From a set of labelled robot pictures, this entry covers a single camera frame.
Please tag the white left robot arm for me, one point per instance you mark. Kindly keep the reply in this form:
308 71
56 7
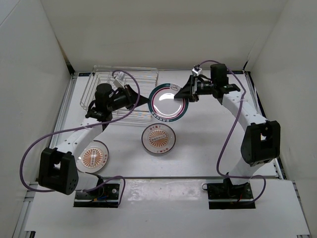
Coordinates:
58 170

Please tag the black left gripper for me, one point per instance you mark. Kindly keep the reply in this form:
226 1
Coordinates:
131 99

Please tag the green red rimmed white plate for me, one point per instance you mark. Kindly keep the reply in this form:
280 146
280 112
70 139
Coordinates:
163 106

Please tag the metal wire dish rack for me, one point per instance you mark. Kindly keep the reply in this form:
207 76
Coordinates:
116 88

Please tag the orange sunburst plate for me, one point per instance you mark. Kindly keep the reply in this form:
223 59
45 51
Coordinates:
158 139
94 157

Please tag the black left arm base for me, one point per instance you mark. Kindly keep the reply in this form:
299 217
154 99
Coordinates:
106 197

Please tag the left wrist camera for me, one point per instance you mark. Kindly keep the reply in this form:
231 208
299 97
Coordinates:
118 80

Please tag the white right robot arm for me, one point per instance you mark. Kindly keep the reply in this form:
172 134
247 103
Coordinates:
261 141

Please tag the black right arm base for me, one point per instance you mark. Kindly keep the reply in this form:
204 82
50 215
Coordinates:
222 196

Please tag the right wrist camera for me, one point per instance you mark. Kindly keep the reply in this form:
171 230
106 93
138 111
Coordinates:
196 70

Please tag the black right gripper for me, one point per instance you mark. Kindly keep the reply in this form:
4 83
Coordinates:
189 90

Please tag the orange sunburst plate front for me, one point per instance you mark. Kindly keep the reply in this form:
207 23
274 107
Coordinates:
94 157

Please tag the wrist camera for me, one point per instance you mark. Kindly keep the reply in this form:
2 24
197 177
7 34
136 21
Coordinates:
118 80
196 70

